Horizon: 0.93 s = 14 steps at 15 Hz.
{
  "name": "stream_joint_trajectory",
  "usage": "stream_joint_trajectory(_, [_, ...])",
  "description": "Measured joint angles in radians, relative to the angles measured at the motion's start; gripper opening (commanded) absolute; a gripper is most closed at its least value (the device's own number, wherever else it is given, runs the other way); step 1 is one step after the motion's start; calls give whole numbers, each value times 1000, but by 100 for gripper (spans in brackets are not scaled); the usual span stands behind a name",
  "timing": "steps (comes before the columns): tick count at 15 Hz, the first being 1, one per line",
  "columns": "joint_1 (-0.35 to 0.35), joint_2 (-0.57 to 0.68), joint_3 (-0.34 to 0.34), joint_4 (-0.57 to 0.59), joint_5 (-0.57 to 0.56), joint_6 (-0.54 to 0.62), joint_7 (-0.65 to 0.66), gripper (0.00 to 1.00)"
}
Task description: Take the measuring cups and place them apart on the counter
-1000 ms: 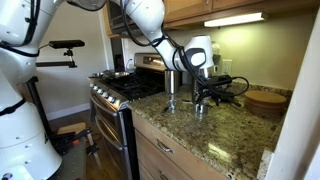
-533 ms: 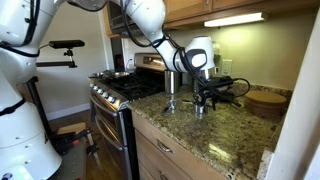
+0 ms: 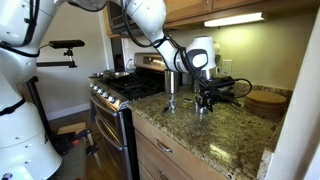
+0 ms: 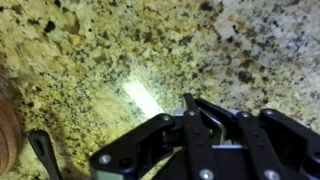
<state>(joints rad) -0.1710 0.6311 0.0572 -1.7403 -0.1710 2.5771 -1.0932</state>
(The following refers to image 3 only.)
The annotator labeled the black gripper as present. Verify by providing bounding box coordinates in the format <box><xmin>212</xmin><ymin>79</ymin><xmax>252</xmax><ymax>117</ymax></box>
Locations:
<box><xmin>195</xmin><ymin>84</ymin><xmax>218</xmax><ymax>114</ymax></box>

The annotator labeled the gray robot base platform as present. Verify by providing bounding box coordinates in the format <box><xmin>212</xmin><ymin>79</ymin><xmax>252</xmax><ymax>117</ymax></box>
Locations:
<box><xmin>46</xmin><ymin>139</ymin><xmax>88</xmax><ymax>180</ymax></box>

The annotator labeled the steel utensil canister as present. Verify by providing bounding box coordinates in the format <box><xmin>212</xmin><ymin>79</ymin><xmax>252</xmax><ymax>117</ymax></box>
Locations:
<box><xmin>191</xmin><ymin>77</ymin><xmax>202</xmax><ymax>94</ymax></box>

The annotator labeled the black cast iron skillet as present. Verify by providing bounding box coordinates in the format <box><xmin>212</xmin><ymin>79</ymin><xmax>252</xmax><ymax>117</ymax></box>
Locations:
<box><xmin>216</xmin><ymin>90</ymin><xmax>242</xmax><ymax>108</ymax></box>

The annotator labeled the empty steel canister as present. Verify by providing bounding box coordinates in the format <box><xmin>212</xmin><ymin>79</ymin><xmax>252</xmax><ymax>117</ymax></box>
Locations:
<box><xmin>164</xmin><ymin>69</ymin><xmax>181</xmax><ymax>95</ymax></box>

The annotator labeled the round mesh strainer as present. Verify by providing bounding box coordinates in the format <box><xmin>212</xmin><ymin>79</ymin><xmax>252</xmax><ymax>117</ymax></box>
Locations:
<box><xmin>213</xmin><ymin>41</ymin><xmax>222</xmax><ymax>56</ymax></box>

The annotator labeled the stack of wooden boards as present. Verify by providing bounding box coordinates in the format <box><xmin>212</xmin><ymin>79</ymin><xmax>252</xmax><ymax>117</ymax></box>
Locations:
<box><xmin>244</xmin><ymin>90</ymin><xmax>288</xmax><ymax>118</ymax></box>

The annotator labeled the under-cabinet light bar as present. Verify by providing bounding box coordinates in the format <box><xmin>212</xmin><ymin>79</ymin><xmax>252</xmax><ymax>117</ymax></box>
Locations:
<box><xmin>203</xmin><ymin>12</ymin><xmax>269</xmax><ymax>28</ymax></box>

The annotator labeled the steel frying pan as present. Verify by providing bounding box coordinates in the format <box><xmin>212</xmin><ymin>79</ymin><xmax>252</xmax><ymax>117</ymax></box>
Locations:
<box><xmin>89</xmin><ymin>69</ymin><xmax>132</xmax><ymax>80</ymax></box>

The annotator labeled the wooden upper cabinet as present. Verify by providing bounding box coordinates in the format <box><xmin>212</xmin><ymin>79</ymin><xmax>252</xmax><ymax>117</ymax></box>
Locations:
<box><xmin>164</xmin><ymin>0</ymin><xmax>320</xmax><ymax>29</ymax></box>

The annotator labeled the stainless gas range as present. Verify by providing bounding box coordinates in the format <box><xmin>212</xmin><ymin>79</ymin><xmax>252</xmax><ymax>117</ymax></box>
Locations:
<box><xmin>88</xmin><ymin>52</ymin><xmax>184</xmax><ymax>180</ymax></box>

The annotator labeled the small wooden board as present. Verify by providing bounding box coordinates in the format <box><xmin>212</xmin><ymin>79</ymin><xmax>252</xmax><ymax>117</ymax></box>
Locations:
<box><xmin>56</xmin><ymin>121</ymin><xmax>87</xmax><ymax>136</ymax></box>

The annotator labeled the black clamp tool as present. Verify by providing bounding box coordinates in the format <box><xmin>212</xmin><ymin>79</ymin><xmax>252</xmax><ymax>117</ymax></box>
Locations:
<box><xmin>49</xmin><ymin>129</ymin><xmax>103</xmax><ymax>168</ymax></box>

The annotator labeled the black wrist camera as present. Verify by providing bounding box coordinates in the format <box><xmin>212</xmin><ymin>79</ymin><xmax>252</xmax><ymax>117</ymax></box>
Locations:
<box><xmin>208</xmin><ymin>76</ymin><xmax>236</xmax><ymax>88</ymax></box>

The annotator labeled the white wall outlet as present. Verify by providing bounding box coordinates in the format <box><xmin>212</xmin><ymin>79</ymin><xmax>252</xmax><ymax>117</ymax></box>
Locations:
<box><xmin>221</xmin><ymin>59</ymin><xmax>233</xmax><ymax>77</ymax></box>

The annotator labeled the black stereo camera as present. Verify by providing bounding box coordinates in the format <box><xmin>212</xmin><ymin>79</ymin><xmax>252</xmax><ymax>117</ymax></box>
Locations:
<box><xmin>48</xmin><ymin>39</ymin><xmax>86</xmax><ymax>50</ymax></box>

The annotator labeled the black camera stand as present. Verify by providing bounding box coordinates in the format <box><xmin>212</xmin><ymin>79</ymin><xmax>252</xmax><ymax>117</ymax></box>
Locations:
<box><xmin>23</xmin><ymin>48</ymin><xmax>78</xmax><ymax>138</ymax></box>

